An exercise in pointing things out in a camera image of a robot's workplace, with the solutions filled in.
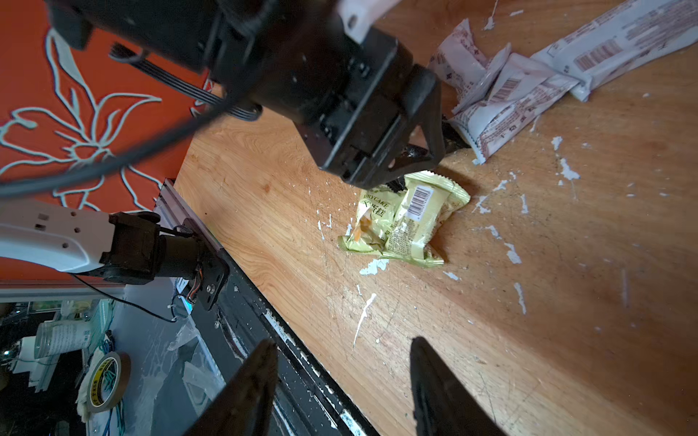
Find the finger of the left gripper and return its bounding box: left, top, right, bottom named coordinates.
left=381, top=65, right=445, bottom=180

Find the green cookie packet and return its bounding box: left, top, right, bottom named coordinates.
left=338, top=185, right=407, bottom=256
left=383, top=171, right=470, bottom=268

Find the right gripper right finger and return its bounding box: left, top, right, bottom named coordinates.
left=410, top=337, right=504, bottom=435

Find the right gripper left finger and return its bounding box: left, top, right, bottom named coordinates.
left=185, top=339, right=278, bottom=436

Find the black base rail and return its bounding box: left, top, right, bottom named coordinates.
left=156, top=181, right=377, bottom=435

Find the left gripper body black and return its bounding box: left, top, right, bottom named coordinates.
left=296, top=28, right=414, bottom=188

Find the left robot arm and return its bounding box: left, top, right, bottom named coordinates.
left=1, top=1, right=446, bottom=294

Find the white cookie packet middle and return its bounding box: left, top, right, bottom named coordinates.
left=449, top=54, right=579, bottom=165

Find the white cookie packet crumpled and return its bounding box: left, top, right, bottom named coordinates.
left=427, top=19, right=512, bottom=116

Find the green cookie packet right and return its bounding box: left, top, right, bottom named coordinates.
left=383, top=171, right=470, bottom=268

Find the tape roll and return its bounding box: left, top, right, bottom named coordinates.
left=87, top=352, right=132, bottom=413

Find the white cookie packet far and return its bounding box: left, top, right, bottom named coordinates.
left=532, top=0, right=697, bottom=102

